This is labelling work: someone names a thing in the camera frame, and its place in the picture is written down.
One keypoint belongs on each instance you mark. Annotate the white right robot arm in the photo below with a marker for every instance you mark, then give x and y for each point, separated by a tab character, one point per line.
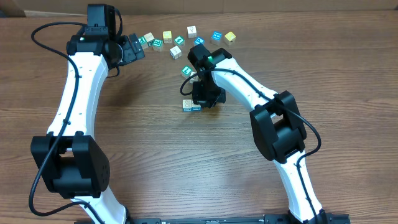
278	128

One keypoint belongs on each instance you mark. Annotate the blue P block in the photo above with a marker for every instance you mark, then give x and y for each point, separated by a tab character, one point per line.
198	40

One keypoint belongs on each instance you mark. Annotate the hedgehog block white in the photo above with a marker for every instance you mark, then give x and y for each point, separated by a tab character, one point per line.
194	78

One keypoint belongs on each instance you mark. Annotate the yellow top block left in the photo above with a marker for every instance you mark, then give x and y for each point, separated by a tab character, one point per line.
167	37

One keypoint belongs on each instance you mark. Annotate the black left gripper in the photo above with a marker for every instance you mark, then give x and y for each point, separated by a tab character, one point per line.
131	52

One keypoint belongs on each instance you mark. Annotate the acorn block yellow sides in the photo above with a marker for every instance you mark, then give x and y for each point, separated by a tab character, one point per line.
196	107

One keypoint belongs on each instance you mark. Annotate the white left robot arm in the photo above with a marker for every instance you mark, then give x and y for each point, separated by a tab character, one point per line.
69	160

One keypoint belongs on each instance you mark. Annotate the green C block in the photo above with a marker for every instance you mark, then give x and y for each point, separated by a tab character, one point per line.
143	42

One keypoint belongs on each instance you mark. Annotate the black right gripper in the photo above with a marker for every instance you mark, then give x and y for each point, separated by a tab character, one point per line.
200	99

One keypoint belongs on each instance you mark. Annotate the white block with drawing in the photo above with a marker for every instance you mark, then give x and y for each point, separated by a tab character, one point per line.
192	32

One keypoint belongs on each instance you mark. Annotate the cardboard back board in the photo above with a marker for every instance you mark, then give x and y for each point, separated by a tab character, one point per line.
132	7

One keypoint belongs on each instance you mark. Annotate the white plain block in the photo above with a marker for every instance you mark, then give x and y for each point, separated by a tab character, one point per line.
175	52

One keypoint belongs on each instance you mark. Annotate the green L block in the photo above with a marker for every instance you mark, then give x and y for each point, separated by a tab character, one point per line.
186	71

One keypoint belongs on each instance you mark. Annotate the green R block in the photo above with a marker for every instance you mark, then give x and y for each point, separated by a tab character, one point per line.
158	45

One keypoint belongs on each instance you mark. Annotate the beige top block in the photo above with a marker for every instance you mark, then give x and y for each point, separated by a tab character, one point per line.
149	39

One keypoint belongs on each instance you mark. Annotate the yellow top block far right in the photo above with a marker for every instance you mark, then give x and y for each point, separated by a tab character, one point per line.
229	38

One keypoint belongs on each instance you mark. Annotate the owl block blue side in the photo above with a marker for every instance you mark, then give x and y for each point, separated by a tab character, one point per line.
186	105

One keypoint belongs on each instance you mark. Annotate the green 4 block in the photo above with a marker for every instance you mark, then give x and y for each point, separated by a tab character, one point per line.
179	41

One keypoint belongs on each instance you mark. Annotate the blue top block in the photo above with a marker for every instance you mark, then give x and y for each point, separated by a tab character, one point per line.
216	38

